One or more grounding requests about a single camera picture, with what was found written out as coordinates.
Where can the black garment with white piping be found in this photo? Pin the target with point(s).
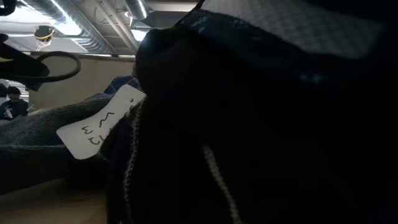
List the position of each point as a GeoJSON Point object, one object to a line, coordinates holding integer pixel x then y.
{"type": "Point", "coordinates": [248, 140]}

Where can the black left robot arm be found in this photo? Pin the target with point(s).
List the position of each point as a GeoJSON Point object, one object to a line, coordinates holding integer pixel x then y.
{"type": "Point", "coordinates": [18, 70]}

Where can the blue cloth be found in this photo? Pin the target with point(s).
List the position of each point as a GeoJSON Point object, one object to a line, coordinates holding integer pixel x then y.
{"type": "Point", "coordinates": [119, 82]}

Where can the ceiling light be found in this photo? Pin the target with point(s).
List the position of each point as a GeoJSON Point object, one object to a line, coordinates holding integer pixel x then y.
{"type": "Point", "coordinates": [139, 34]}

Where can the white paper tag W3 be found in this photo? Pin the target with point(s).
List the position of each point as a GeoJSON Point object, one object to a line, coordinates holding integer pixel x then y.
{"type": "Point", "coordinates": [90, 130]}

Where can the beige fabric storage bin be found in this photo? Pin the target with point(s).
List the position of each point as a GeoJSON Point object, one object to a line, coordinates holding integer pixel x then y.
{"type": "Point", "coordinates": [81, 84]}

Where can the grey knit sock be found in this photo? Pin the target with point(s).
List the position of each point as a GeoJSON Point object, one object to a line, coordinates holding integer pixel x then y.
{"type": "Point", "coordinates": [34, 133]}

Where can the person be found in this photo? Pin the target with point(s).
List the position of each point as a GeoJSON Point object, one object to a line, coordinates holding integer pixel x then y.
{"type": "Point", "coordinates": [14, 107]}

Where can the small silver ceiling duct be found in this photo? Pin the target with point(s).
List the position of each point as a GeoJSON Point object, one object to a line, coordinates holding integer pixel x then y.
{"type": "Point", "coordinates": [136, 7]}

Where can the large silver ceiling duct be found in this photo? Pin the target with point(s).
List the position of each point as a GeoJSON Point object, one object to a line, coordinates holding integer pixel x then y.
{"type": "Point", "coordinates": [77, 28]}

